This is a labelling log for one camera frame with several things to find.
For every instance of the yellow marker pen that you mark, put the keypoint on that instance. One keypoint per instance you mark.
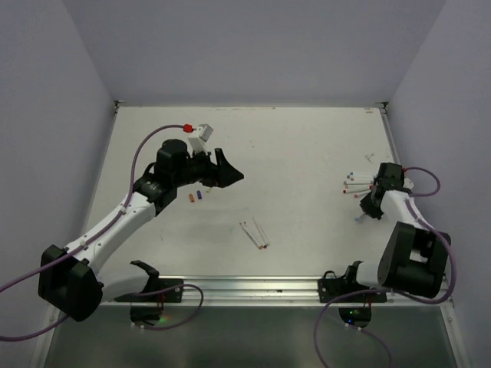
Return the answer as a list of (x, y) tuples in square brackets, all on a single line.
[(262, 234)]

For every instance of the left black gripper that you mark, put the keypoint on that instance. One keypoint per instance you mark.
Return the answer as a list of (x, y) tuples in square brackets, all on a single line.
[(219, 174)]

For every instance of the right controller box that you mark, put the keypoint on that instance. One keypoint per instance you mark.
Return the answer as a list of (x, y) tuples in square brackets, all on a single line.
[(356, 316)]

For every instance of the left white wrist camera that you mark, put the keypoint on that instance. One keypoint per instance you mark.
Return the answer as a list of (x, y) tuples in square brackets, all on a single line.
[(199, 137)]

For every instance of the pink capped marker pen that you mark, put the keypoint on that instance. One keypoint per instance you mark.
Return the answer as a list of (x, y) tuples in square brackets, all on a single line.
[(360, 178)]

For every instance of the orange marker pen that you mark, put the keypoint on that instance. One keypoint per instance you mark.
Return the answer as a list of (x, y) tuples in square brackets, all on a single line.
[(251, 235)]

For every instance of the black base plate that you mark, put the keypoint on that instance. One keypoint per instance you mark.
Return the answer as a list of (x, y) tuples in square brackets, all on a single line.
[(161, 290), (331, 286)]

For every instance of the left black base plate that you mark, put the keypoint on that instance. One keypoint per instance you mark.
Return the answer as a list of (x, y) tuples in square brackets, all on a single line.
[(161, 290)]

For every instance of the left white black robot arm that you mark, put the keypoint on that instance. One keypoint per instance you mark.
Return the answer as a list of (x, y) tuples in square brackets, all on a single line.
[(69, 278)]

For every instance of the controller box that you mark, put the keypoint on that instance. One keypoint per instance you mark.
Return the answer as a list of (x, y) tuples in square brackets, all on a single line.
[(356, 316), (147, 316)]

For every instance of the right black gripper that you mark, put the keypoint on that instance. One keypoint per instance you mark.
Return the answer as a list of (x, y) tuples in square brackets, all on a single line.
[(371, 210)]

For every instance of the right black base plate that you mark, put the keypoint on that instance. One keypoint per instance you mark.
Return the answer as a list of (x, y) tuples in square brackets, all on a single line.
[(331, 286)]

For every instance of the left controller box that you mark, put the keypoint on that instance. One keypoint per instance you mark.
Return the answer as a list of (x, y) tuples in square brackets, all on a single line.
[(147, 316)]

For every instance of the aluminium mounting rail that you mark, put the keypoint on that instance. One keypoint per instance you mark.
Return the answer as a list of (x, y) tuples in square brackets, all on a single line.
[(220, 289)]

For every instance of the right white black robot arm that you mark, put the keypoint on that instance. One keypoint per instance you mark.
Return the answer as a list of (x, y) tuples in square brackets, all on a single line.
[(416, 255)]

